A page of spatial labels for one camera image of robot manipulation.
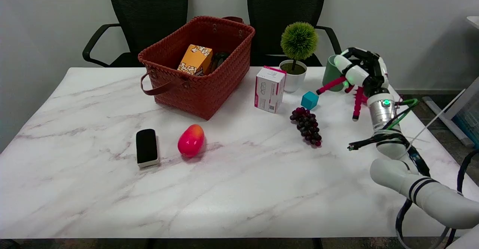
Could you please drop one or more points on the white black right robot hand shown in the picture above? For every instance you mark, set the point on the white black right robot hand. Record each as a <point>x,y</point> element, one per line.
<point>361,71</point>

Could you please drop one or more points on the pink flexible tripod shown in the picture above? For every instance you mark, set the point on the pink flexible tripod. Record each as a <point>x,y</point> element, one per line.
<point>331,85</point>

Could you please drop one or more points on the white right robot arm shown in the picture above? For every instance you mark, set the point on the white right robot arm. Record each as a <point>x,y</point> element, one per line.
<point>430,196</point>

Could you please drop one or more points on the blue storage bin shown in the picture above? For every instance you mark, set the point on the blue storage bin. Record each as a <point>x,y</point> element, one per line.
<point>469,125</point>

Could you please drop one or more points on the red woven basket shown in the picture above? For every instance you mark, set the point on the red woven basket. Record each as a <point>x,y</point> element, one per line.
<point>198,92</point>

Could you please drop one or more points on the green cup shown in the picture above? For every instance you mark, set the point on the green cup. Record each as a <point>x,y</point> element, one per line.
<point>330,71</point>

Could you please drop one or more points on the teal cube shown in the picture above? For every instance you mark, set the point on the teal cube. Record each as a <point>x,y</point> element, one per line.
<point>309,100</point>

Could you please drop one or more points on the green ball plant white pot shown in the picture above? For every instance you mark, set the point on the green ball plant white pot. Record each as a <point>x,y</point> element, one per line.
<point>298,41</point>

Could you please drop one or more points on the purple grape bunch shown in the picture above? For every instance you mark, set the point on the purple grape bunch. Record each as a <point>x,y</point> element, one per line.
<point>307,125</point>

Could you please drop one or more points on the white pink paper box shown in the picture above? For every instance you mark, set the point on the white pink paper box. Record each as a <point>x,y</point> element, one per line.
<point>267,90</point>

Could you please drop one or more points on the white desk foot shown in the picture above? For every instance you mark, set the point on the white desk foot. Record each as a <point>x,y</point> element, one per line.
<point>445,120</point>

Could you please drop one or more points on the black mesh office chair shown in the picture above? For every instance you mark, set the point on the black mesh office chair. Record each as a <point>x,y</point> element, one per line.
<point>284,2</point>
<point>146,9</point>

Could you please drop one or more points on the white desk side panel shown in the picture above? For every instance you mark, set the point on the white desk side panel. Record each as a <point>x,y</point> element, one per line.
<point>466,99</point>

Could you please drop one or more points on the white desk corner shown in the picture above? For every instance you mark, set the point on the white desk corner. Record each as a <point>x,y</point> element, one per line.
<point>474,21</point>

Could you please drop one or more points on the dark round object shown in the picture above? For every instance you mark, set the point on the dark round object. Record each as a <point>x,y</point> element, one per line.
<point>219,58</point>

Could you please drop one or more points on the orange popcorn box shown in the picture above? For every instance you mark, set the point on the orange popcorn box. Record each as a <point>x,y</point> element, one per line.
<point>194,60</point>

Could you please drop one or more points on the red toy mango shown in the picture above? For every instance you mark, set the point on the red toy mango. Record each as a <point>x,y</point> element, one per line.
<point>191,141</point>

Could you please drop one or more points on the black whiteboard eraser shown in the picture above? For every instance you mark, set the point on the black whiteboard eraser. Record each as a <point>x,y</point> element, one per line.
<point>146,146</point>

